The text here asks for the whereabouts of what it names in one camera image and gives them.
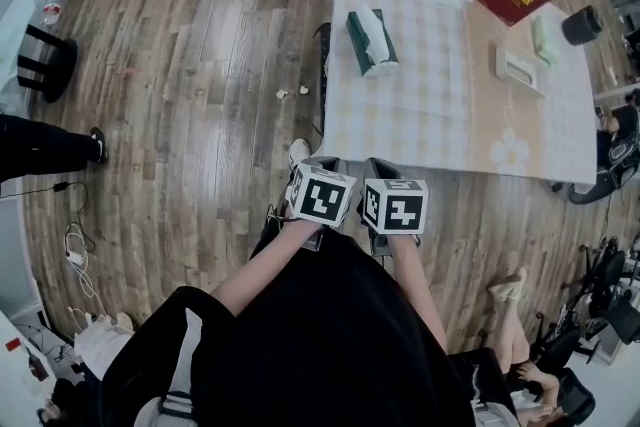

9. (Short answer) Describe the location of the person's black clothing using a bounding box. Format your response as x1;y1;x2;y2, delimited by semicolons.
97;227;516;427

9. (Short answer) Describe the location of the white table black pedestal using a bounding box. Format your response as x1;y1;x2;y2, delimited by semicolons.
0;0;80;106

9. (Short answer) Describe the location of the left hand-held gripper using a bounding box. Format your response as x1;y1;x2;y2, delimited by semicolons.
283;155;358;252

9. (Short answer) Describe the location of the black round stool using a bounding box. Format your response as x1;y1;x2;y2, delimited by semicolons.
567;174;614;206

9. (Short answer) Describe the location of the table with checked tablecloth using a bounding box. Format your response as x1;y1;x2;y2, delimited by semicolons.
319;0;600;189

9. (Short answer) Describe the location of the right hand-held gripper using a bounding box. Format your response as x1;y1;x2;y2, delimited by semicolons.
357;157;430;257

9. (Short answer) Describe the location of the pale green soft packet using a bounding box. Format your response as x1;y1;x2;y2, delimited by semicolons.
530;15;560;66

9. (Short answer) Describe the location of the white plastic box with slot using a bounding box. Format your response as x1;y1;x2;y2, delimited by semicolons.
494;42;547;97

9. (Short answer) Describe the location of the person's white shoe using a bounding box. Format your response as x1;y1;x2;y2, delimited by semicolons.
288;138;312;174

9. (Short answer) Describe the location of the green tissue pack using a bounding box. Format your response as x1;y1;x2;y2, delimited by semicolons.
345;5;401;79

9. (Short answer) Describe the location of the person's left forearm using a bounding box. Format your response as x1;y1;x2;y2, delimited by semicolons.
209;219;326;319

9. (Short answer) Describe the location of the black office chair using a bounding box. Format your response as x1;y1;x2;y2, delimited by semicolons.
559;234;640;346
529;324;597;426

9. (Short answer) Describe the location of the white charger with cable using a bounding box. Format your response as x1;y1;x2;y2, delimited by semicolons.
63;222;96;299

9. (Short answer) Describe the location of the black dotted bag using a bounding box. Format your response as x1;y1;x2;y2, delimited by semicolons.
312;22;332;136

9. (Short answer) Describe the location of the white tote bag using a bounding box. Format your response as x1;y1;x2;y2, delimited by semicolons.
73;312;135;381

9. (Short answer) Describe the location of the black cylinder speaker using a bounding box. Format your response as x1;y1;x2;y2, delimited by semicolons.
560;5;604;47

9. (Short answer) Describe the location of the person's right forearm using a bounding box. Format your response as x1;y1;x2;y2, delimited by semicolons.
387;234;448;356

